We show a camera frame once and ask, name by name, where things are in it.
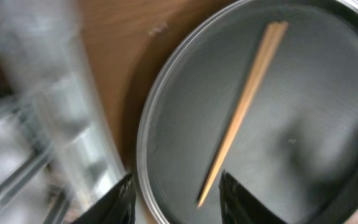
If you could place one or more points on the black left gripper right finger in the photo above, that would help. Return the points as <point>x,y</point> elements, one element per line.
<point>239,206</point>

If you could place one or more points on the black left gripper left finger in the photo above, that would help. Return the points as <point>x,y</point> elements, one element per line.
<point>116,207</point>

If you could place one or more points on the grey plastic dishwasher rack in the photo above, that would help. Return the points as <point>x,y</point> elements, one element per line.
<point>57,159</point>

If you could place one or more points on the round black tray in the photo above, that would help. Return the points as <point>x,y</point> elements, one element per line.
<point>296,150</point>

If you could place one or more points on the wooden chopstick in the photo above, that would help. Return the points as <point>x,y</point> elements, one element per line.
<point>269,44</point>

